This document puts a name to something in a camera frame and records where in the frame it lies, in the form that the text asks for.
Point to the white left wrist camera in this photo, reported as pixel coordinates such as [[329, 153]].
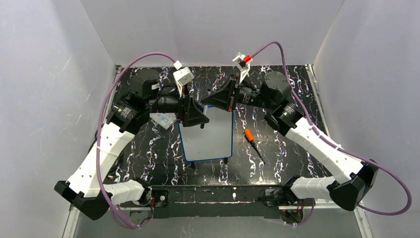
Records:
[[182, 77]]

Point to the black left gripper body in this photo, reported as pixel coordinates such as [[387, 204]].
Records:
[[186, 109]]

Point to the orange handled screwdriver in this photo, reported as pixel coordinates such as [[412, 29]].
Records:
[[248, 135]]

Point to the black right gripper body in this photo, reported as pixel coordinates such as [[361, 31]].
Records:
[[233, 95]]

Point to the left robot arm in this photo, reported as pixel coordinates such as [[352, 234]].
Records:
[[85, 189]]

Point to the clear plastic screw box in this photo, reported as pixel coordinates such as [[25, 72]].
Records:
[[165, 120]]

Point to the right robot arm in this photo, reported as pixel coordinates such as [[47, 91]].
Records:
[[350, 178]]

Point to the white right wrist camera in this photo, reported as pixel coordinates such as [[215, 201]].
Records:
[[243, 62]]

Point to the blue framed whiteboard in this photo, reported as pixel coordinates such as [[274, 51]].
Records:
[[214, 141]]

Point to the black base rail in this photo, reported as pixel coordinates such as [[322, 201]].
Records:
[[266, 201]]

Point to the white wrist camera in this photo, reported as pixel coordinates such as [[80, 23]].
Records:
[[182, 77], [243, 62]]

